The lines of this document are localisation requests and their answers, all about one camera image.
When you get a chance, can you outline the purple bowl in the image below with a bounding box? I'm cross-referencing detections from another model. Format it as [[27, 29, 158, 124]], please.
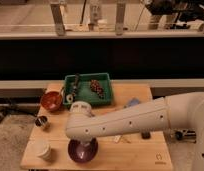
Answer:
[[68, 138, 98, 163]]

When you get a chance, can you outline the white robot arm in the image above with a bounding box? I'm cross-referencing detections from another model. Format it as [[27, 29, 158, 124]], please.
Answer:
[[65, 92, 204, 171]]

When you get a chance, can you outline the red bowl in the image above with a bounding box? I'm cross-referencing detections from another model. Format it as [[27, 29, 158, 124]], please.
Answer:
[[40, 91, 63, 112]]

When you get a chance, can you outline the bunch of dark grapes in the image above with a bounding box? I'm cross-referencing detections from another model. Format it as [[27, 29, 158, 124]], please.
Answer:
[[90, 80, 104, 98]]

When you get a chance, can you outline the green plastic tray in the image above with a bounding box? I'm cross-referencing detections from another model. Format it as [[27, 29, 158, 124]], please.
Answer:
[[63, 73, 113, 107]]

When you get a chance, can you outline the dark utensil in tray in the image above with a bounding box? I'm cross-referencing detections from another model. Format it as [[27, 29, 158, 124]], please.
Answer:
[[72, 73, 80, 97]]

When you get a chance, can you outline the blue sponge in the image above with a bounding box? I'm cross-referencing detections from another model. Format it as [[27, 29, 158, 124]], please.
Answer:
[[125, 98, 140, 107]]

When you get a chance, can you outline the small black block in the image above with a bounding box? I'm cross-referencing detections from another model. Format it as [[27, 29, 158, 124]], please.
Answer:
[[141, 132, 151, 139]]

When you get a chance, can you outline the white paper cup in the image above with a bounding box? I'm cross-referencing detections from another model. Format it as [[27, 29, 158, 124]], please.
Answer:
[[35, 140, 51, 160]]

